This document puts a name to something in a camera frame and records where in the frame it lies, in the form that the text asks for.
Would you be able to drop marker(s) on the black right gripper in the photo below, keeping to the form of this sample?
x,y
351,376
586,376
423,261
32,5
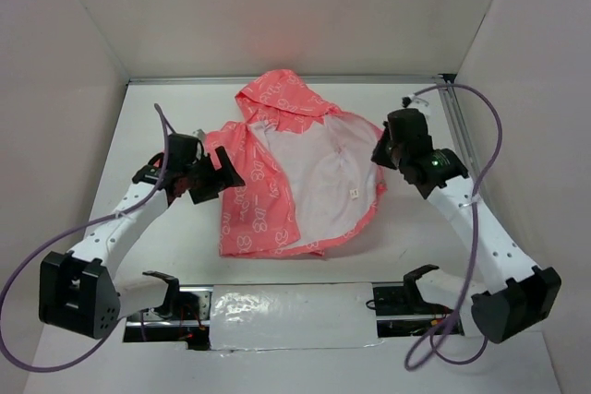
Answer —
x,y
378,155

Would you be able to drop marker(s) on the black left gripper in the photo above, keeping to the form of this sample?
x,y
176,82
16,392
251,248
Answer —
x,y
226,177

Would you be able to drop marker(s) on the pink hooded jacket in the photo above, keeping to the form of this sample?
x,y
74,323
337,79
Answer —
x,y
310,183

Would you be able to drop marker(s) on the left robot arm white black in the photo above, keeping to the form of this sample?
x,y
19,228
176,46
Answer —
x,y
78,291

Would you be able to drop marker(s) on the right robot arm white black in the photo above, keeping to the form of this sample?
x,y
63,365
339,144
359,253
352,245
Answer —
x,y
519,293

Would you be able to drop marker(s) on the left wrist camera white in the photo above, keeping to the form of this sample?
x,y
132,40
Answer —
x,y
200,134

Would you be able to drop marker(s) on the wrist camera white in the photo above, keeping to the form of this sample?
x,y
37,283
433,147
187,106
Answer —
x,y
412,101
200,134

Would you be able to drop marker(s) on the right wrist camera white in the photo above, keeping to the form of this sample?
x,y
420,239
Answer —
x,y
412,101

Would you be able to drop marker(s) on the aluminium frame rail back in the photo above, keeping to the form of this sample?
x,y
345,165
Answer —
x,y
309,79

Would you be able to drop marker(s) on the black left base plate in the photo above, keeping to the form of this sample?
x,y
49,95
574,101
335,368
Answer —
x,y
188,322

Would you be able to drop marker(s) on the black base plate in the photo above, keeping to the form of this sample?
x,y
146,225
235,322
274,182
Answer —
x,y
397,315
188,322

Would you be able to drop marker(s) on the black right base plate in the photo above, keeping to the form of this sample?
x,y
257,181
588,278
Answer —
x,y
397,315

